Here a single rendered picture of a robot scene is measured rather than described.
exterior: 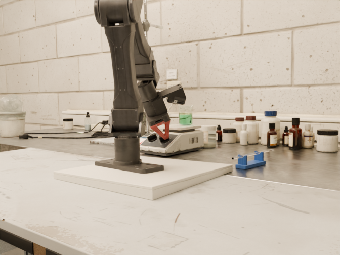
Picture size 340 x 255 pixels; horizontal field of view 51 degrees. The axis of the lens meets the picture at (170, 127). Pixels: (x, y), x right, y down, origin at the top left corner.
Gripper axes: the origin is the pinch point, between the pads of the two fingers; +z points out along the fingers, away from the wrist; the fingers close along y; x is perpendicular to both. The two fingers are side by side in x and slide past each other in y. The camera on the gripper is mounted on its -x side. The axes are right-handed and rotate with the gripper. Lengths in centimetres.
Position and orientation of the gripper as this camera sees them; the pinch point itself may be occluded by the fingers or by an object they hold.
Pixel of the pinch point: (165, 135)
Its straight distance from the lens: 116.7
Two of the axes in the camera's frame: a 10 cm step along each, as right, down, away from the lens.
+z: 3.4, 8.3, 4.5
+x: -9.2, 3.9, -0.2
